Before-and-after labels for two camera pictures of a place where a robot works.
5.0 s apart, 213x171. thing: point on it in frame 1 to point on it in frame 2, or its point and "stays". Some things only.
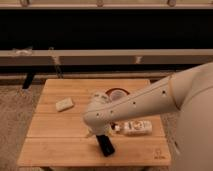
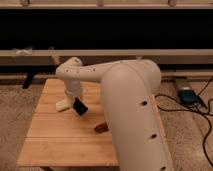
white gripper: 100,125 to 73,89
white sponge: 64,104 stays
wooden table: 59,137 stays
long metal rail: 105,57 stays
